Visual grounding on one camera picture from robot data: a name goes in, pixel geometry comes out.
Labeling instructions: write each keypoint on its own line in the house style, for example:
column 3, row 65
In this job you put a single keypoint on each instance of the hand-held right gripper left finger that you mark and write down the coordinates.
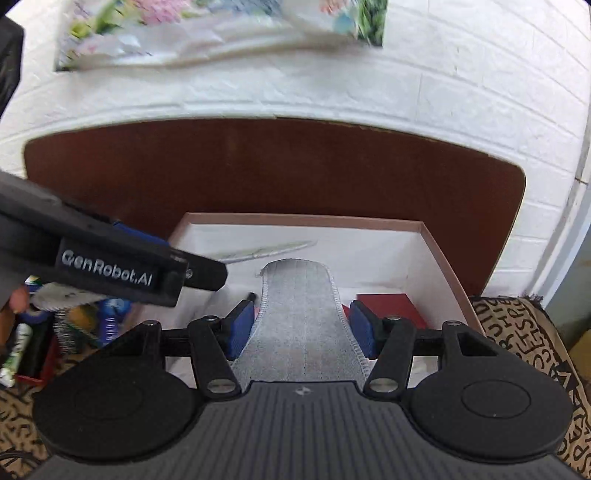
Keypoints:
column 240, row 330

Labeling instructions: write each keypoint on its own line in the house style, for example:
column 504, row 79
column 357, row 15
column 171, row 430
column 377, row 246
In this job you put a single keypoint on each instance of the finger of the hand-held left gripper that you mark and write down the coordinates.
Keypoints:
column 138, row 234
column 207, row 276

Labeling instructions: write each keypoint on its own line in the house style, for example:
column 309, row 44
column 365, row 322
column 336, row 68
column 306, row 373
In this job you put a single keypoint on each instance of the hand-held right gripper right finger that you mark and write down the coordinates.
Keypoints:
column 362, row 332

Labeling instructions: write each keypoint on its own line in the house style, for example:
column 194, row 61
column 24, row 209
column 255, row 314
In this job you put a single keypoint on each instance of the grey mop pad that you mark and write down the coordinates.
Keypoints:
column 300, row 318

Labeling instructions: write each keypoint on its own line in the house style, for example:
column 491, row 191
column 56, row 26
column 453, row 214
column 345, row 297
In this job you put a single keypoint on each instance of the brown cardboard box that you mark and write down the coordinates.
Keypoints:
column 392, row 258

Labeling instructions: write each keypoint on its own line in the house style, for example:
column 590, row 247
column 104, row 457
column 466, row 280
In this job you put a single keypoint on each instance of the person's left hand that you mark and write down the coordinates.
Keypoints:
column 18, row 301

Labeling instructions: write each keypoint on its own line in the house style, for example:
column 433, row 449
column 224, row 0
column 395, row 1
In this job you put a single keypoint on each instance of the dark red flat box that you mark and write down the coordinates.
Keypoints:
column 392, row 307

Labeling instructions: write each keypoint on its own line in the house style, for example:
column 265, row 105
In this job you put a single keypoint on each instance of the thin white and green tube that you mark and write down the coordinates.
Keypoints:
column 268, row 250

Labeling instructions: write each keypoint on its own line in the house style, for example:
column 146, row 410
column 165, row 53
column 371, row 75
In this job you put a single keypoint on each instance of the blue tape roll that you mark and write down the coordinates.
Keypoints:
column 37, row 314

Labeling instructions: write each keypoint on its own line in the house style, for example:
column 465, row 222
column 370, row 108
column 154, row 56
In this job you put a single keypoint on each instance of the red tray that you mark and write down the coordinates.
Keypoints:
column 39, row 369

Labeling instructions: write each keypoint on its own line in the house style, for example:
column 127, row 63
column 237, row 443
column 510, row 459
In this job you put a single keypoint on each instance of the letter printed blanket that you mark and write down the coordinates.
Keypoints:
column 531, row 341

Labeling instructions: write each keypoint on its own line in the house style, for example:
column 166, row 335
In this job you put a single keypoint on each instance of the dark cloth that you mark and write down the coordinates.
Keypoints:
column 9, row 64

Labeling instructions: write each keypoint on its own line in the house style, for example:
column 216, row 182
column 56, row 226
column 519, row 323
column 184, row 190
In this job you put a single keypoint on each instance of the stacked cardboard boxes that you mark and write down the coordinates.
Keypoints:
column 581, row 353

